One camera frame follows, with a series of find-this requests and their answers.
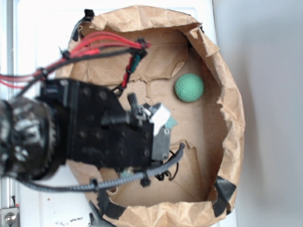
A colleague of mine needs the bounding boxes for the light blue cloth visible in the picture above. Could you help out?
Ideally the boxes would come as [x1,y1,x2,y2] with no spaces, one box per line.
[118,117,179,181]

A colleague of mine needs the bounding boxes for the silver corner bracket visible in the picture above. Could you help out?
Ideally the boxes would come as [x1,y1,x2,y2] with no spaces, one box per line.
[0,207,20,227]

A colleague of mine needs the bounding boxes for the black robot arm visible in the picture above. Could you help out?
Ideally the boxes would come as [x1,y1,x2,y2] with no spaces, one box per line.
[0,79,170,180]

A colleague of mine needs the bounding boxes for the green textured ball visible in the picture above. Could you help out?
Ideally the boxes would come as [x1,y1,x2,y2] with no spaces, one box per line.
[174,73,204,103]

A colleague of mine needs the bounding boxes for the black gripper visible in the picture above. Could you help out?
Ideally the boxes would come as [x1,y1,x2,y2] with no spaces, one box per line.
[68,82,170,170]

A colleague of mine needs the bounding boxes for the white plastic tray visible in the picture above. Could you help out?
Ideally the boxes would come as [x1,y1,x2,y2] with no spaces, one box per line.
[13,0,237,227]

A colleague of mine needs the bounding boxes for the grey braided cable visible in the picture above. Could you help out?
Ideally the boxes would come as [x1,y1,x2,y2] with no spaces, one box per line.
[21,142,186,192]

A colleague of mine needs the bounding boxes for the red wire bundle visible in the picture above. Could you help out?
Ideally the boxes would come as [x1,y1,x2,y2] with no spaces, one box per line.
[0,32,152,93]

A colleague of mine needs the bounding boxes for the brown paper bag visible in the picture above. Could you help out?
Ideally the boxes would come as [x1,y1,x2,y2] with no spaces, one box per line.
[68,5,245,227]

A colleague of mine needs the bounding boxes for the aluminium frame rail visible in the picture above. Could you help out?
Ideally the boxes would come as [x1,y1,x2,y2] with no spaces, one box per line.
[0,0,17,209]

